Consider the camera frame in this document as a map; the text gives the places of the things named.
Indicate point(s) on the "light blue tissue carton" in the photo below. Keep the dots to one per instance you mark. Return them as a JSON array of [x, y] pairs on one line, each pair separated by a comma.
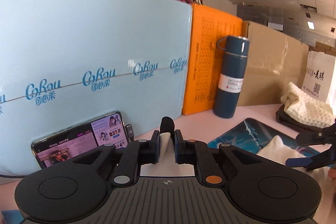
[[65, 62]]

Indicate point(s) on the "anime printed desk mat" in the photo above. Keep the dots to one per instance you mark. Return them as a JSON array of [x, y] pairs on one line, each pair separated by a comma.
[[254, 136]]

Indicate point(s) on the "dark blue vacuum bottle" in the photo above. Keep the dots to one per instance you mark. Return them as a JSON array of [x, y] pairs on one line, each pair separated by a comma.
[[231, 78]]

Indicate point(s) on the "orange cardboard box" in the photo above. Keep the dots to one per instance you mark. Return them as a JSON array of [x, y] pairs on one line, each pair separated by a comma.
[[205, 59]]

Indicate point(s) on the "cream knitted sweater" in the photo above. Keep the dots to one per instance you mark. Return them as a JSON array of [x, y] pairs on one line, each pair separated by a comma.
[[305, 109]]

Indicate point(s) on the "brown cardboard box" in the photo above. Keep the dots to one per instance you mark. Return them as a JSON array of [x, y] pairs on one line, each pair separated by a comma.
[[274, 60]]

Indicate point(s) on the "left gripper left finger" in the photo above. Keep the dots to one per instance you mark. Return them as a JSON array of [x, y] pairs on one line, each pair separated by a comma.
[[136, 154]]

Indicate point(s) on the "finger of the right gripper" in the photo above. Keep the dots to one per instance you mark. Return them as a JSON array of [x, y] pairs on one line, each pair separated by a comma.
[[323, 159], [325, 136]]

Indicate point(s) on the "white paper shopping bag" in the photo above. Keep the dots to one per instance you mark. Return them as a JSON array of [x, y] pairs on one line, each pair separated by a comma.
[[319, 81]]

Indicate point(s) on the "white garment with black cuffs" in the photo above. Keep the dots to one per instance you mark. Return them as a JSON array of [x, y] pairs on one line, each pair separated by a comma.
[[204, 126]]

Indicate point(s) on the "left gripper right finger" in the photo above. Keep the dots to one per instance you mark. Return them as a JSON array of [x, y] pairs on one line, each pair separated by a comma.
[[197, 154]]

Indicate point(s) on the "smartphone with lit screen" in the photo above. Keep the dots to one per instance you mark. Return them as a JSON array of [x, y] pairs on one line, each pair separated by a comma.
[[76, 140]]

